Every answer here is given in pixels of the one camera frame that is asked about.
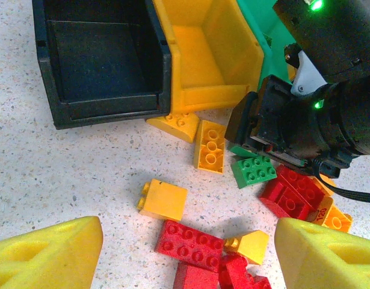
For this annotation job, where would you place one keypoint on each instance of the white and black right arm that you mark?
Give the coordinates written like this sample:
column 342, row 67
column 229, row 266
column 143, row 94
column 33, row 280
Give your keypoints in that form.
column 338, row 36

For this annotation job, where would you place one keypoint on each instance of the green plastic bin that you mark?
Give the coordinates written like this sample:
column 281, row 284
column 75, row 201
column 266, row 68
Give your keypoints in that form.
column 275, row 60

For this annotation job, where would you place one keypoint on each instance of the long red lego brick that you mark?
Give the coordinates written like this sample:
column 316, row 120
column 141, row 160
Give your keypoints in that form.
column 189, row 245

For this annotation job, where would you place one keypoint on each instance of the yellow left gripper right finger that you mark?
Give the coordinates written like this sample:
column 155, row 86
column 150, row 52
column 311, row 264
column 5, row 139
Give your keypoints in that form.
column 323, row 262

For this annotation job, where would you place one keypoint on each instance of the black plastic bin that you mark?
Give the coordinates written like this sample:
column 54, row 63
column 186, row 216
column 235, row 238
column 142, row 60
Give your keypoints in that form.
column 58, row 116

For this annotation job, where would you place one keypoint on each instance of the orange lego brick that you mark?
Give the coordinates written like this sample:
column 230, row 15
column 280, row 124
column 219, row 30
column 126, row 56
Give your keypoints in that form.
column 338, row 221

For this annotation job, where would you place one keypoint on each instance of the yellow curved lego brick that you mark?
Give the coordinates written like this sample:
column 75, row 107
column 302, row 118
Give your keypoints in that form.
column 175, row 126

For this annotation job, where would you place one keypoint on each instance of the yellow lego piece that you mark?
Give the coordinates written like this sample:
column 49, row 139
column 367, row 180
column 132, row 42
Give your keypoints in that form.
column 324, row 188

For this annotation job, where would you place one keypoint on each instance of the yellow sloped lego brick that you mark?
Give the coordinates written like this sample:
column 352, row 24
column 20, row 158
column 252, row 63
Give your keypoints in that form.
column 252, row 247

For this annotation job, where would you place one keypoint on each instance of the yellow plastic bin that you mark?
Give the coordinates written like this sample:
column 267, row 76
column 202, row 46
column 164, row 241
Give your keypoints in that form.
column 196, row 96

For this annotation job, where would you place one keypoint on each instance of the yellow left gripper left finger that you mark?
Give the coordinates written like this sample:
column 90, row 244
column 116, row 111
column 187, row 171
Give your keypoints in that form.
column 46, row 259

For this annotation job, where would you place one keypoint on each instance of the green lego brick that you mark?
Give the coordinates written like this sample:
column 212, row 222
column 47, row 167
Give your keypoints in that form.
column 254, row 173

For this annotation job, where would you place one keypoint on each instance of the square yellow lego brick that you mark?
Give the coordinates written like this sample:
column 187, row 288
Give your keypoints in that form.
column 165, row 200

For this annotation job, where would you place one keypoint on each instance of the long yellow lego brick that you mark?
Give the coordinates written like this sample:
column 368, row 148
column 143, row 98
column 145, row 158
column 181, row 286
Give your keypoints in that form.
column 210, row 150

